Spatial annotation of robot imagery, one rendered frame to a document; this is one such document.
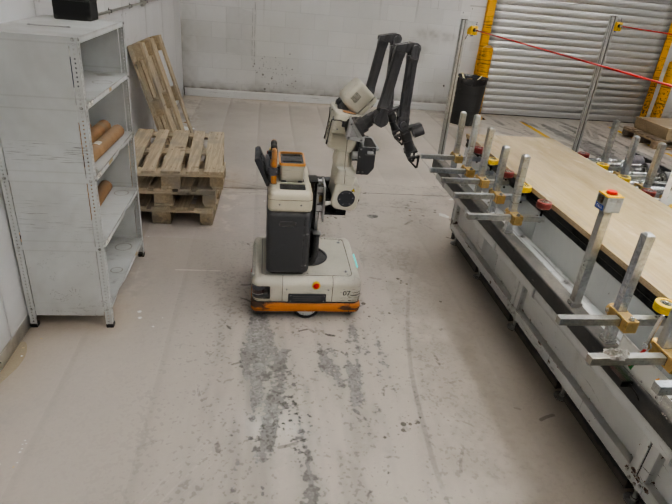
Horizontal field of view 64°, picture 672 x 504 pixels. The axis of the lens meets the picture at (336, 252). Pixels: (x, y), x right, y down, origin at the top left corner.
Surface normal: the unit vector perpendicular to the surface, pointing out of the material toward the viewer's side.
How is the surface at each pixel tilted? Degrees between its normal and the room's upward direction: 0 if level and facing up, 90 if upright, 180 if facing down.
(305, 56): 90
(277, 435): 0
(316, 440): 0
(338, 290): 90
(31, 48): 90
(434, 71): 90
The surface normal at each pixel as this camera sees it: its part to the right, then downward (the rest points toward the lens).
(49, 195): 0.11, 0.46
